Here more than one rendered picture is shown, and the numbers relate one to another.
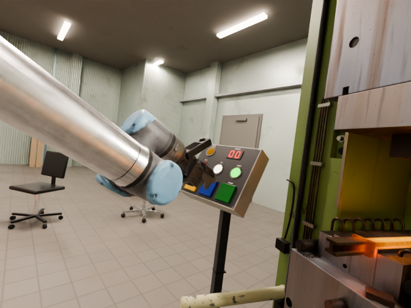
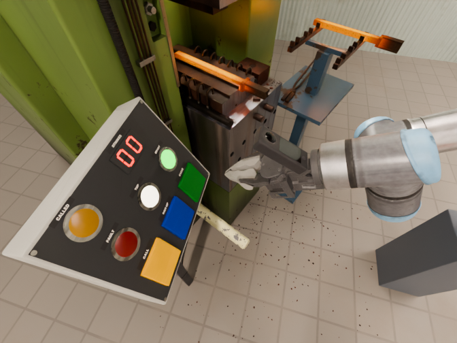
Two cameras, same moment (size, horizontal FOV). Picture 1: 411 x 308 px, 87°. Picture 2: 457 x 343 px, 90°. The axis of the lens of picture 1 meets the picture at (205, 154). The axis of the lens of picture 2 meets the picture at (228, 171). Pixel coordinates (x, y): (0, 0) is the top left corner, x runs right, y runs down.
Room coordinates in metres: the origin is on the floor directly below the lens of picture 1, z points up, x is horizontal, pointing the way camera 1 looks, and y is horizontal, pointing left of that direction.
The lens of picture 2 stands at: (0.95, 0.22, 1.50)
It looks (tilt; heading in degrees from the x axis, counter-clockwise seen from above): 55 degrees down; 237
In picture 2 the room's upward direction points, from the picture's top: straight up
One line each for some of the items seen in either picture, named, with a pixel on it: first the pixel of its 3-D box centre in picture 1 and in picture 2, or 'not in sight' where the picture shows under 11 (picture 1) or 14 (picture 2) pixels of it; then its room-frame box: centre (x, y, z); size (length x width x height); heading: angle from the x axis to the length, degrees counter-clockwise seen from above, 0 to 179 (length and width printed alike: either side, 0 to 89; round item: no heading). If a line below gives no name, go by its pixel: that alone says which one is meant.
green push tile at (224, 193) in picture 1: (225, 193); (191, 182); (0.86, -0.10, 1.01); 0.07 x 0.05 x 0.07; 44
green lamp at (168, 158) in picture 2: (235, 172); (168, 159); (0.89, -0.13, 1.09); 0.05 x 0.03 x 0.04; 19
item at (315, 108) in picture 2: not in sight; (311, 92); (0.00, -0.42, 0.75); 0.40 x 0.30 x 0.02; 17
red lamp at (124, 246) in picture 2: not in sight; (126, 243); (1.04, 0.01, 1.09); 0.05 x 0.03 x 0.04; 19
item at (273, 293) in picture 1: (236, 297); (204, 212); (0.81, -0.19, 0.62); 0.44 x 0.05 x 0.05; 109
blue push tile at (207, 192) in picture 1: (208, 187); (177, 218); (0.93, -0.03, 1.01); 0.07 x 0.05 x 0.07; 44
